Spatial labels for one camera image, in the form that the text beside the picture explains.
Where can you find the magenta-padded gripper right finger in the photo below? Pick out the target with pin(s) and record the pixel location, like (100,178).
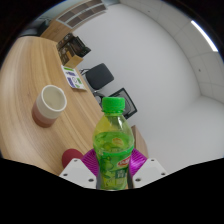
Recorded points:
(148,171)

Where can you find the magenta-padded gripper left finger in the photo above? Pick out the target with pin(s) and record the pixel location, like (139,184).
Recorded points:
(78,171)

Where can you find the green drink bottle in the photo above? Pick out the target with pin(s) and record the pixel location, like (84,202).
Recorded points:
(113,150)

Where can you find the flat round red coaster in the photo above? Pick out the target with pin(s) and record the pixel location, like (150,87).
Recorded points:
(70,156)

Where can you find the wooden side desk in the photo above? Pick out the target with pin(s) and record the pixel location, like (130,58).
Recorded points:
(140,141)

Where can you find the white and brown cup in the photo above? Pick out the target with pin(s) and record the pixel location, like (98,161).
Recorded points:
(50,106)

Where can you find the black mesh office chair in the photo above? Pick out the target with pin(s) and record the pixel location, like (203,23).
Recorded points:
(128,103)

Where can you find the white printed leaflet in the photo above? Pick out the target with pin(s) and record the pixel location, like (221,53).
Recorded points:
(73,78)

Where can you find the dark grey office chair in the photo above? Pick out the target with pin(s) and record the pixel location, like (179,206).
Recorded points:
(99,76)

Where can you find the cardboard box of dark packets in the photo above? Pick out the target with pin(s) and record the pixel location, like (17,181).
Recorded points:
(71,50)

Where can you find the long ceiling light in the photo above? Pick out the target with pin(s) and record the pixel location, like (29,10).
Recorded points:
(204,35)

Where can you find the wooden shelf unit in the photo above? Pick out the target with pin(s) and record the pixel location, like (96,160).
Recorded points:
(76,15)

